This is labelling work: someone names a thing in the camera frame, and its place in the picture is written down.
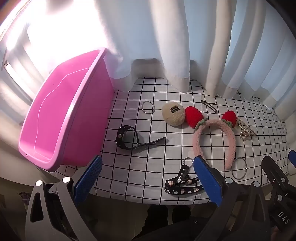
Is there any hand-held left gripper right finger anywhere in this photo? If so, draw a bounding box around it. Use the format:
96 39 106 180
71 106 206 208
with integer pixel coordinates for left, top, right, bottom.
193 155 271 241

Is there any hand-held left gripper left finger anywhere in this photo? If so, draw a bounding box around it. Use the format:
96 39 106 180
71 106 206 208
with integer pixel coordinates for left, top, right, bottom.
25 155 103 241

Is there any black wristwatch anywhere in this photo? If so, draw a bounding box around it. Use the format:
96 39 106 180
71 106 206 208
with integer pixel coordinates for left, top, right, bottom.
115 125 166 151

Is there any plain silver ring bangle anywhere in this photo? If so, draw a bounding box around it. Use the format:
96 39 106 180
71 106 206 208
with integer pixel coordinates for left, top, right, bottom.
231 157 247 179

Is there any thin silver bangle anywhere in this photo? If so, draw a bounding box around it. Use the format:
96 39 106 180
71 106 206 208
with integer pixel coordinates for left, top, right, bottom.
141 101 156 114

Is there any white curtain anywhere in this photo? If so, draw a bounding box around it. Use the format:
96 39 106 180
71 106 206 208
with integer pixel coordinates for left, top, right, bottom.
0 0 296 116

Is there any white window frame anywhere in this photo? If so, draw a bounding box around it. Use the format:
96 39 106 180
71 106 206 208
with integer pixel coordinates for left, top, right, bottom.
0 23 35 112

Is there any black metal hair clip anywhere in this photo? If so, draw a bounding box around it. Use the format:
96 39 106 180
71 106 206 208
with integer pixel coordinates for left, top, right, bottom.
200 100 218 113

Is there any rhinestone hair clip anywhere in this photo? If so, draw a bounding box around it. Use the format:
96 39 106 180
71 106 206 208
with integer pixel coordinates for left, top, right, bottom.
235 118 257 141

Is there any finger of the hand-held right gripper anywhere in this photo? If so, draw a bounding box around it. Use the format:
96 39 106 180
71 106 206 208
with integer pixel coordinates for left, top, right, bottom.
288 150 296 169
261 156 291 204

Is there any black printed lanyard keychain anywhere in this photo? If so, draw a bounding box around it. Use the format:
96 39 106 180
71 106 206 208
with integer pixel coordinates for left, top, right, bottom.
165 157 205 195

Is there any pink strawberry fuzzy headband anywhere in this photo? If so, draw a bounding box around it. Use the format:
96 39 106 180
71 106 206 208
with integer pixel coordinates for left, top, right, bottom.
185 106 237 170

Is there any pink plastic basin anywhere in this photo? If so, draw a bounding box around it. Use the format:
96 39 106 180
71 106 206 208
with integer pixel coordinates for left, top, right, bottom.
18 47 114 172

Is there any beige plush hair clip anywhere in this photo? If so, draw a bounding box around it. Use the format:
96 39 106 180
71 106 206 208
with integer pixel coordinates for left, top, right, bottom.
161 101 186 127

